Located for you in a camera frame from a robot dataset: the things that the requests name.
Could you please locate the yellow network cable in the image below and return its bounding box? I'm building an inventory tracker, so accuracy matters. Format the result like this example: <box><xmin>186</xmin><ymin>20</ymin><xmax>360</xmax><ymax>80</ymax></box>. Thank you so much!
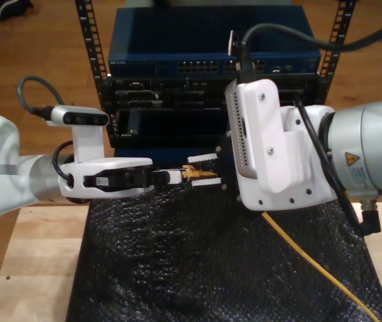
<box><xmin>181</xmin><ymin>163</ymin><xmax>378</xmax><ymax>322</ymax></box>

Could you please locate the blue rack base plate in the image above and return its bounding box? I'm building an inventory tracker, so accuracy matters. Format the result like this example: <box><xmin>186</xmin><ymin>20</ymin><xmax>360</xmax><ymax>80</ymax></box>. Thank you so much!
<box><xmin>113</xmin><ymin>146</ymin><xmax>218</xmax><ymax>167</ymax></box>

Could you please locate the black bubble wrap mat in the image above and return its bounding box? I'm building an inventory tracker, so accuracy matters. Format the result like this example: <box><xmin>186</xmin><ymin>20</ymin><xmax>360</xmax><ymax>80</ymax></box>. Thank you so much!
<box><xmin>65</xmin><ymin>164</ymin><xmax>382</xmax><ymax>322</ymax></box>

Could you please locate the grey camera cable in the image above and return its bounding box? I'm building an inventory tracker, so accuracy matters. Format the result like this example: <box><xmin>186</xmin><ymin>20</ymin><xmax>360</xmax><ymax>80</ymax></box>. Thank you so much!
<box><xmin>16</xmin><ymin>76</ymin><xmax>66</xmax><ymax>118</ymax></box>

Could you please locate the black rack server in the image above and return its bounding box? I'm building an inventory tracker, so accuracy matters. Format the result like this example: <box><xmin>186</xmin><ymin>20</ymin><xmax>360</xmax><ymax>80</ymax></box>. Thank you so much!
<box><xmin>99</xmin><ymin>76</ymin><xmax>329</xmax><ymax>111</ymax></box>

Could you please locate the black perforated rack post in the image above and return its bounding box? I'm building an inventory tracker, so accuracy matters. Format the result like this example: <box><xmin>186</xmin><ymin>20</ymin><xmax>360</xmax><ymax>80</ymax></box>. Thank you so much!
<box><xmin>314</xmin><ymin>0</ymin><xmax>359</xmax><ymax>111</ymax></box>
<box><xmin>74</xmin><ymin>0</ymin><xmax>118</xmax><ymax>148</ymax></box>

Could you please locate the dark sneaker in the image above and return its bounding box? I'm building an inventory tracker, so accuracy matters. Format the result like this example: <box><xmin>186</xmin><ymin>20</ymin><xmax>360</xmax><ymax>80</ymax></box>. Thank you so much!
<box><xmin>0</xmin><ymin>0</ymin><xmax>34</xmax><ymax>21</ymax></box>

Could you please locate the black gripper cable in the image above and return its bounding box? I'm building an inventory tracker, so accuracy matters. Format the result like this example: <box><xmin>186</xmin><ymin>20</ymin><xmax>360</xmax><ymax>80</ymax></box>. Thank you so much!
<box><xmin>52</xmin><ymin>140</ymin><xmax>78</xmax><ymax>182</ymax></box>
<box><xmin>293</xmin><ymin>95</ymin><xmax>382</xmax><ymax>237</ymax></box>

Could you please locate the blue network switch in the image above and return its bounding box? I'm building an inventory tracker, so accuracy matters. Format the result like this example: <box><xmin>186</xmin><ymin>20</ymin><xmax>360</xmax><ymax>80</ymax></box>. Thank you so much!
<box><xmin>108</xmin><ymin>6</ymin><xmax>322</xmax><ymax>78</ymax></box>

